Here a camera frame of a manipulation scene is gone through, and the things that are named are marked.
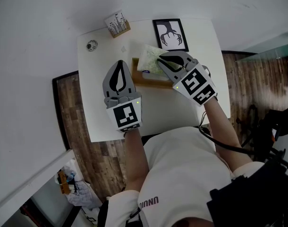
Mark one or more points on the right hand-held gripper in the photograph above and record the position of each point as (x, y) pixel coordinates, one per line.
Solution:
(196, 84)

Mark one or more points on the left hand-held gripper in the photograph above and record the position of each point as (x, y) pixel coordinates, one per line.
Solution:
(126, 115)

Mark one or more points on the pale green tissue pack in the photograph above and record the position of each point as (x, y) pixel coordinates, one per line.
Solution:
(148, 58)

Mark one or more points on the person's left forearm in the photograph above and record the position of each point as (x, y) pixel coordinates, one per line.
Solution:
(135, 159)

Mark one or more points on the person's right forearm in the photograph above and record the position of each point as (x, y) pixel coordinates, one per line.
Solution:
(219, 126)

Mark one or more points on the open wooden box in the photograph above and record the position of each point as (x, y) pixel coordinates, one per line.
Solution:
(144, 82)

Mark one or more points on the black framed antler picture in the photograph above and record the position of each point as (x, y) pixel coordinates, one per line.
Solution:
(171, 35)

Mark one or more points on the wooden holder with printed card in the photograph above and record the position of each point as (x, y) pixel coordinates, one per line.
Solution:
(116, 23)

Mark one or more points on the person's black shorts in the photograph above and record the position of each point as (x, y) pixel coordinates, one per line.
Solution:
(146, 138)

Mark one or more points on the frosted glass door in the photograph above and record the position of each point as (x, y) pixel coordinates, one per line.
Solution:
(269, 48)

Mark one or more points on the black office chair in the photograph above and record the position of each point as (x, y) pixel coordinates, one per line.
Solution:
(259, 126)

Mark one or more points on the person's white shirt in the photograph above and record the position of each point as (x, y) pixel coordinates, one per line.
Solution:
(181, 174)

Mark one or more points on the yellow wooden object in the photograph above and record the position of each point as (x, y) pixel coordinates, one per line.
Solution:
(63, 183)

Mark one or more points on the crumpled white plastic bag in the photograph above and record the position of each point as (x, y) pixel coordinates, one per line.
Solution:
(82, 195)

